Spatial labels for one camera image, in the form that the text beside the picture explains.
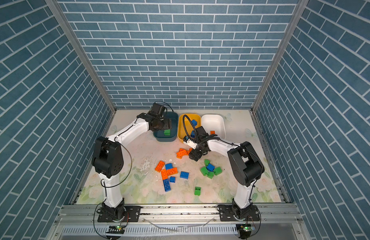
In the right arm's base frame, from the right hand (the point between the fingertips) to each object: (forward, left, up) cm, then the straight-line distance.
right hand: (194, 149), depth 95 cm
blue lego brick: (-12, +14, -1) cm, 19 cm away
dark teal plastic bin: (+10, +26, -1) cm, 28 cm away
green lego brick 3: (-12, -7, -3) cm, 15 cm away
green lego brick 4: (-15, -11, -2) cm, 18 cm away
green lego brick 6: (-24, -4, -2) cm, 25 cm away
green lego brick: (-7, -8, -2) cm, 11 cm away
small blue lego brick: (-19, +11, -1) cm, 22 cm away
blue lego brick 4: (-11, -11, -1) cm, 15 cm away
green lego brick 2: (+11, +20, +2) cm, 23 cm away
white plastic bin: (+25, -13, 0) cm, 28 cm away
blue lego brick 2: (-17, +4, 0) cm, 17 cm away
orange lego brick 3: (-12, +20, -1) cm, 23 cm away
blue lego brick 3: (+21, +1, +2) cm, 21 cm away
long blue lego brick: (-23, +14, -2) cm, 27 cm away
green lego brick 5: (-13, -15, -1) cm, 19 cm away
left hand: (+11, +18, +11) cm, 24 cm away
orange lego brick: (-2, +7, 0) cm, 8 cm away
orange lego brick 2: (+15, -12, -1) cm, 19 cm away
